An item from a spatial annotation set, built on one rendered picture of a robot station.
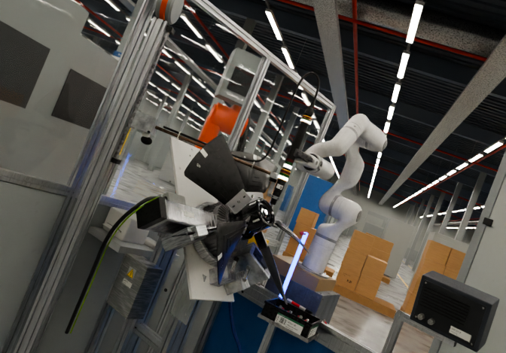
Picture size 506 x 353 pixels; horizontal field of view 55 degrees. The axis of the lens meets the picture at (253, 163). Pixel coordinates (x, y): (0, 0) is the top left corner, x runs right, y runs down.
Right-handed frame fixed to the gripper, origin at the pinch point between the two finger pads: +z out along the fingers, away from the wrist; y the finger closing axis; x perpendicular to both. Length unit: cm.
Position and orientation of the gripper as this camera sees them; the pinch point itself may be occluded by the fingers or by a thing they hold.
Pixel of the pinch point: (293, 152)
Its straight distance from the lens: 200.7
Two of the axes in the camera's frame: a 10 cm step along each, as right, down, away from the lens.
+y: -7.4, -2.7, 6.2
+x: 3.8, -9.2, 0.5
